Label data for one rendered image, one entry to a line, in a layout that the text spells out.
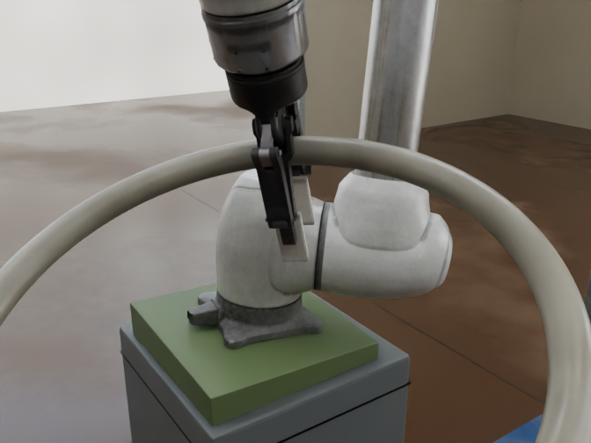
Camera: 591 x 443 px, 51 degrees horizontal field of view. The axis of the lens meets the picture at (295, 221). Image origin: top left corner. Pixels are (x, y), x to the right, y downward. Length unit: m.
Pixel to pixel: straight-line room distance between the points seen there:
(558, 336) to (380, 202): 0.58
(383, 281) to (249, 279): 0.22
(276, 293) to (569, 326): 0.67
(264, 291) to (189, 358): 0.16
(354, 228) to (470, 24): 6.41
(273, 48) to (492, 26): 7.09
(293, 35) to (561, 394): 0.35
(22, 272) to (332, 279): 0.56
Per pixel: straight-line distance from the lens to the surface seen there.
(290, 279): 1.04
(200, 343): 1.08
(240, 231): 1.02
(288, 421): 1.03
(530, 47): 7.86
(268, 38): 0.55
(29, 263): 0.61
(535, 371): 2.70
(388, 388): 1.16
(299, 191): 0.72
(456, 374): 2.60
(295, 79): 0.58
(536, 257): 0.50
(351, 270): 1.01
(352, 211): 1.00
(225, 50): 0.56
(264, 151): 0.58
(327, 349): 1.08
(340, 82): 6.15
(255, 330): 1.08
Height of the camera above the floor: 1.41
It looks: 20 degrees down
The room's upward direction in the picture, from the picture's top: straight up
